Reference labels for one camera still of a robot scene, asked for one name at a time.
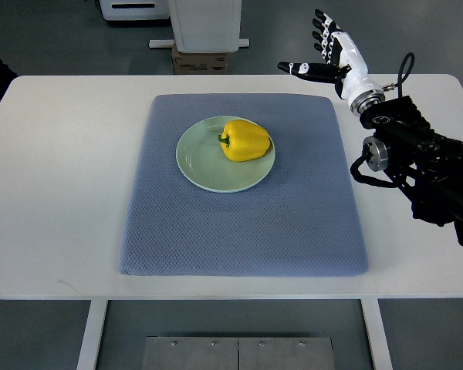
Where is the metal base plate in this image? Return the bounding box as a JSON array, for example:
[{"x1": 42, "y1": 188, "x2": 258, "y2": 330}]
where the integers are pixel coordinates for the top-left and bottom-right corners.
[{"x1": 142, "y1": 337, "x2": 335, "y2": 369}]

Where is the left white table leg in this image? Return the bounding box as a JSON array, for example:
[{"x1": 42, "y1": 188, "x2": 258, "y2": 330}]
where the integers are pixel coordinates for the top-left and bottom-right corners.
[{"x1": 76, "y1": 299, "x2": 108, "y2": 370}]

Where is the white table leg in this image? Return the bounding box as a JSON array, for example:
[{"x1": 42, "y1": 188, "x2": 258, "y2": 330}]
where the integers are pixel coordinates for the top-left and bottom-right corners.
[
  {"x1": 76, "y1": 299, "x2": 108, "y2": 370},
  {"x1": 361, "y1": 298, "x2": 393, "y2": 370}
]

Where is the cardboard box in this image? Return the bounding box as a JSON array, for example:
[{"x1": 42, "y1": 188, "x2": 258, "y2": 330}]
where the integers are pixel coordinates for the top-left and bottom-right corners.
[{"x1": 171, "y1": 45, "x2": 228, "y2": 75}]

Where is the blue quilted mat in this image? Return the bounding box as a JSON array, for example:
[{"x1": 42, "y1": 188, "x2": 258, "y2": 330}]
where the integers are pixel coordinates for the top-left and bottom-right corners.
[{"x1": 119, "y1": 93, "x2": 368, "y2": 277}]

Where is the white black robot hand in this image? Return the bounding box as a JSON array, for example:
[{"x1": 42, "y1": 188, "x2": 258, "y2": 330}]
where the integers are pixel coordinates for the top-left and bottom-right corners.
[{"x1": 277, "y1": 9, "x2": 384, "y2": 105}]

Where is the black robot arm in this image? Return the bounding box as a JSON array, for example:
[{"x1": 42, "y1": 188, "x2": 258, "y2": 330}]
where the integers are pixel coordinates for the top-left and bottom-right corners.
[{"x1": 350, "y1": 52, "x2": 463, "y2": 246}]

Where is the white machine column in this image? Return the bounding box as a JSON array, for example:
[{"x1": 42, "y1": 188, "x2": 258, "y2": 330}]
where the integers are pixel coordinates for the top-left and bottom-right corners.
[{"x1": 148, "y1": 0, "x2": 250, "y2": 54}]

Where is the right white table leg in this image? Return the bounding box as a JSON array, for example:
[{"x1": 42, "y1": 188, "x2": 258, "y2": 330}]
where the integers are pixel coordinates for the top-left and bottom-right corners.
[{"x1": 361, "y1": 298, "x2": 393, "y2": 370}]

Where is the light green plate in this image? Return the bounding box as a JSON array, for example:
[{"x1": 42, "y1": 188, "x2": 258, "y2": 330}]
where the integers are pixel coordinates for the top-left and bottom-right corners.
[{"x1": 176, "y1": 116, "x2": 275, "y2": 193}]

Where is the yellow bell pepper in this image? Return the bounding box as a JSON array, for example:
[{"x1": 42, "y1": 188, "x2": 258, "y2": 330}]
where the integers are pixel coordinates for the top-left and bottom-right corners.
[{"x1": 217, "y1": 119, "x2": 271, "y2": 162}]

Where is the white cabinet with slot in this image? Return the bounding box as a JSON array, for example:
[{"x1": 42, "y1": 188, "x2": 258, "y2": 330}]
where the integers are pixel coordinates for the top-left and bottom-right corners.
[{"x1": 99, "y1": 0, "x2": 170, "y2": 21}]

